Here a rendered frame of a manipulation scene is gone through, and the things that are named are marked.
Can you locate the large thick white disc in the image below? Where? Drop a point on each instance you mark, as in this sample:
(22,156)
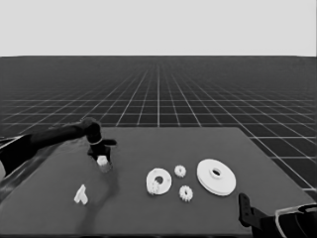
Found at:
(226,185)

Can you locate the small white T-shaped piece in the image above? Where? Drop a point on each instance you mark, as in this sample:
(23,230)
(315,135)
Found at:
(81,195)

